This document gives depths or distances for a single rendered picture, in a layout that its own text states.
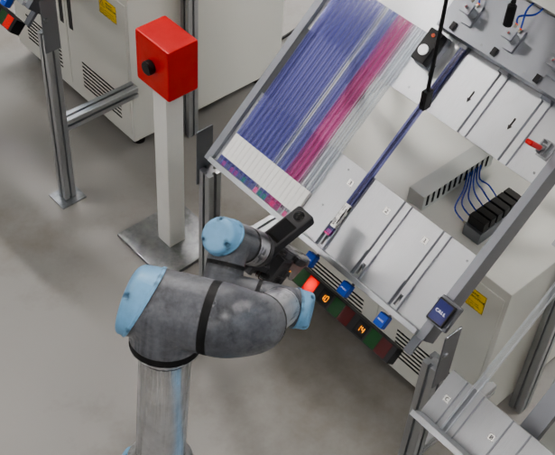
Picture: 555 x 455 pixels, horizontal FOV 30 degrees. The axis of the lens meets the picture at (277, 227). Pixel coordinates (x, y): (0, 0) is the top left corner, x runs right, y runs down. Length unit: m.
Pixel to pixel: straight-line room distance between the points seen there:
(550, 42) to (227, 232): 0.74
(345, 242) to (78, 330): 1.06
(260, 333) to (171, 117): 1.37
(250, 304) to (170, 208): 1.55
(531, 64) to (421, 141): 0.64
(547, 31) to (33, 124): 2.04
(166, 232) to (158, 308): 1.63
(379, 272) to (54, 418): 1.07
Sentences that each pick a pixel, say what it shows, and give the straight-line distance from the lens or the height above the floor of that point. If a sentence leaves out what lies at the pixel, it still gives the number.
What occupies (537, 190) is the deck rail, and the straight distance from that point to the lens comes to 2.12.
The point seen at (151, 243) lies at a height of 0.01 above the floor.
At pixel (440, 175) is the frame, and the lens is 2.56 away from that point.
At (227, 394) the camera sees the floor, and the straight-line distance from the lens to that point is 2.89.
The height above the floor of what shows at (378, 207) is 0.82.
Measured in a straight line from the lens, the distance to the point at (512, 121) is 2.18.
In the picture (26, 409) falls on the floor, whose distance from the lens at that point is 2.90.
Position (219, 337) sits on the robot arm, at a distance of 1.55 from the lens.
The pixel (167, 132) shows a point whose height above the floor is 0.48.
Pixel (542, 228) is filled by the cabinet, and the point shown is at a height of 0.62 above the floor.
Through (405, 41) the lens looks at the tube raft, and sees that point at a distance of 2.31.
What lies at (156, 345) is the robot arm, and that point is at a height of 1.11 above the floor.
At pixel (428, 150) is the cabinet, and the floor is 0.62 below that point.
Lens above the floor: 2.38
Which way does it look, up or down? 46 degrees down
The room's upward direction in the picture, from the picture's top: 5 degrees clockwise
